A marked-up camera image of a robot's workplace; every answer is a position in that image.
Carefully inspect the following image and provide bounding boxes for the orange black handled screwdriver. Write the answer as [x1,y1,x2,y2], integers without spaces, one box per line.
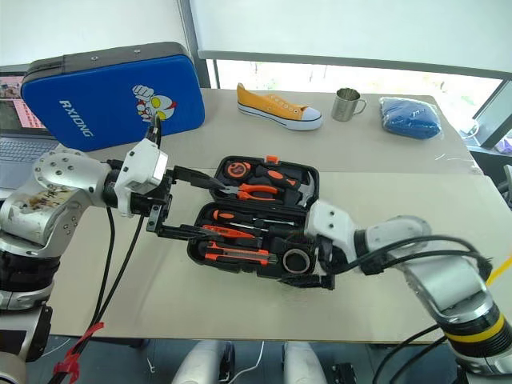
[211,208,306,226]

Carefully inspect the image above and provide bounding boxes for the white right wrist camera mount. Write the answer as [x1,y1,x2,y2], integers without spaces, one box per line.
[304,200,358,266]

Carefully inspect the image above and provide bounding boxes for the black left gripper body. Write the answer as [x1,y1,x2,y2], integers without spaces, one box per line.
[129,167,176,238]

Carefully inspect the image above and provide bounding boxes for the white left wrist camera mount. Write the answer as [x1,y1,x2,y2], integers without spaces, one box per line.
[113,137,169,218]

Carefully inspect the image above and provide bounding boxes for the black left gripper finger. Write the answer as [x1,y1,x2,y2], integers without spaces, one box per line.
[172,164,227,194]
[156,222,206,242]

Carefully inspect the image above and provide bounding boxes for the blue cloth in plastic bag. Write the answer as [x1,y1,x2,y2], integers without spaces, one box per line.
[378,95,443,142]

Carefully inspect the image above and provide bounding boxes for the yellow cable tie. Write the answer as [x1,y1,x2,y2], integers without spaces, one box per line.
[442,250,512,344]

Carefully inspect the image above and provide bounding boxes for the orange tester pen screwdriver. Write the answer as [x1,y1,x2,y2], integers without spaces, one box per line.
[201,224,258,241]

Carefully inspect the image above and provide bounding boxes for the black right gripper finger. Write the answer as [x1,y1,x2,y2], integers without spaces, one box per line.
[274,234,322,246]
[283,274,336,290]

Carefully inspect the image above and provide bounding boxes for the orange handled pliers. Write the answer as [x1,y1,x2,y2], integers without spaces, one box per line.
[213,182,280,202]

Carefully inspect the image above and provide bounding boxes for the grey rounded robot leg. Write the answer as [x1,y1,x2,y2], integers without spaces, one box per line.
[282,341,330,384]
[174,339,226,384]

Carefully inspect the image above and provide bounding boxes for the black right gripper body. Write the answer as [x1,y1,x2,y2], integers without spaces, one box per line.
[315,235,346,278]

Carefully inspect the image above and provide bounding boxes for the orange black utility knife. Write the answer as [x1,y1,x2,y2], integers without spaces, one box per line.
[203,240,280,268]

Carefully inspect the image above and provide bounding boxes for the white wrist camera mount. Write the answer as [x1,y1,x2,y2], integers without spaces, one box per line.
[113,137,169,218]
[304,200,358,266]

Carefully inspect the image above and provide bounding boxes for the yellow canvas sneaker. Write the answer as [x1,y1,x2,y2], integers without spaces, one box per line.
[236,82,324,131]

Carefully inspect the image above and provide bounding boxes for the stainless steel mug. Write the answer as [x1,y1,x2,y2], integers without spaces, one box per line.
[330,87,368,122]

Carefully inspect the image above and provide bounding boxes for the red tape on cable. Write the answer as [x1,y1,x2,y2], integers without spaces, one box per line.
[53,321,106,384]

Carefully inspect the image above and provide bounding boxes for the black plastic tool case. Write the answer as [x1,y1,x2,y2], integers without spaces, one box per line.
[186,154,336,290]

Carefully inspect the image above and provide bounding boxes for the orange black handled hammer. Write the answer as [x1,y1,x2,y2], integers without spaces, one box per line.
[254,165,318,198]

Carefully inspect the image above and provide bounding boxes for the white roller blind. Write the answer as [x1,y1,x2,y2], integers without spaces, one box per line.
[187,0,512,83]

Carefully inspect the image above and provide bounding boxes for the orange black tape measure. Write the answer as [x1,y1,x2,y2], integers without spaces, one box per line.
[224,160,253,180]

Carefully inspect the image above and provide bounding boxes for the grey laptop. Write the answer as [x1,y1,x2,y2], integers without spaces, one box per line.
[0,73,62,192]

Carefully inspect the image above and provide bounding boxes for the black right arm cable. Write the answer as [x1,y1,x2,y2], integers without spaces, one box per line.
[334,234,494,384]

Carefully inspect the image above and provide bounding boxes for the blue padded cartoon print case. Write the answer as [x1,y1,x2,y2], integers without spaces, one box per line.
[20,41,206,153]

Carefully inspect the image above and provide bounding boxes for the thin white cable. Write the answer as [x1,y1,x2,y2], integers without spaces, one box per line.
[230,341,266,384]

